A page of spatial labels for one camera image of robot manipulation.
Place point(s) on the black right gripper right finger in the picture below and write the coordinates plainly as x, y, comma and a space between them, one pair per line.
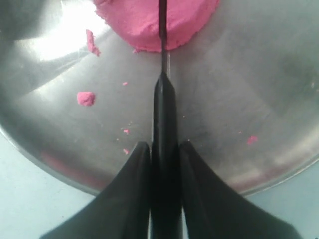
213, 210

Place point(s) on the round steel plate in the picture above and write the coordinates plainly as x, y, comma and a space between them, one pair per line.
247, 89

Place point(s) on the flat pink clay crumb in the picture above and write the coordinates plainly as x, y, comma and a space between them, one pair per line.
91, 43

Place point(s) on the black knife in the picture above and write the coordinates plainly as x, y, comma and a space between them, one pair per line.
166, 205

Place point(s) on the pink dough lump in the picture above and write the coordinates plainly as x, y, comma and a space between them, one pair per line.
137, 21

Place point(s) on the small pink clay crumb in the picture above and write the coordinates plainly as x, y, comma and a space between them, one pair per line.
85, 98

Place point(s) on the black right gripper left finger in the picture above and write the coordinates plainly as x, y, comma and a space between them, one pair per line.
120, 211

